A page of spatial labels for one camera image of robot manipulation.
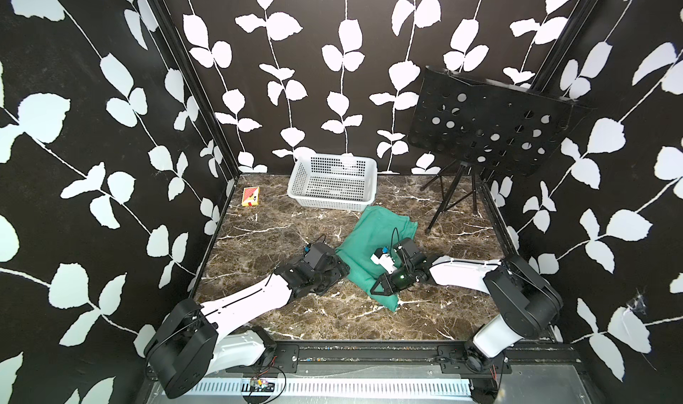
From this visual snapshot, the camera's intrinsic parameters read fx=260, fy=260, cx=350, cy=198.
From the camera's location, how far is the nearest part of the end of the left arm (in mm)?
604

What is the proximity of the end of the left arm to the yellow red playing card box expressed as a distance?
53 cm

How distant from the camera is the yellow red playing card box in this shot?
3.63 ft
